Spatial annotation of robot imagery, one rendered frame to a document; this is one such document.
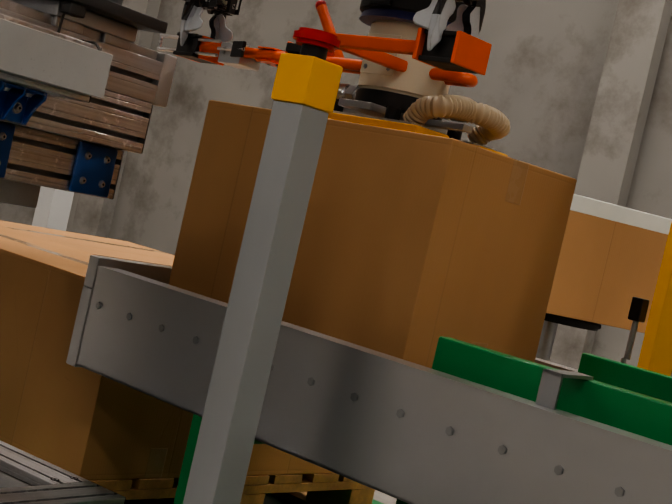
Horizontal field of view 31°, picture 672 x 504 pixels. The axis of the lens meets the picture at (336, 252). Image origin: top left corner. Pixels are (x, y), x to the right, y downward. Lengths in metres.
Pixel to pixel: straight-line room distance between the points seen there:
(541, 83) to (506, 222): 6.12
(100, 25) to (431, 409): 0.83
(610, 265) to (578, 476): 2.57
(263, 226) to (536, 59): 6.61
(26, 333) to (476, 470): 1.28
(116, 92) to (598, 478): 1.02
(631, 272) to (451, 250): 2.26
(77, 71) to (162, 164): 8.16
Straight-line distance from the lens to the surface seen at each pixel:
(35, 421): 2.67
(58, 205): 6.06
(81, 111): 2.04
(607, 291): 4.18
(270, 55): 2.54
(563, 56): 8.21
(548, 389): 1.70
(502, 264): 2.15
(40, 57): 1.82
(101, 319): 2.28
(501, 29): 8.46
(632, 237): 4.22
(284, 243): 1.76
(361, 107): 2.21
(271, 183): 1.75
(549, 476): 1.66
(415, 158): 2.01
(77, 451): 2.55
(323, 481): 3.10
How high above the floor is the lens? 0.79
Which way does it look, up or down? 2 degrees down
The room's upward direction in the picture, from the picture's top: 13 degrees clockwise
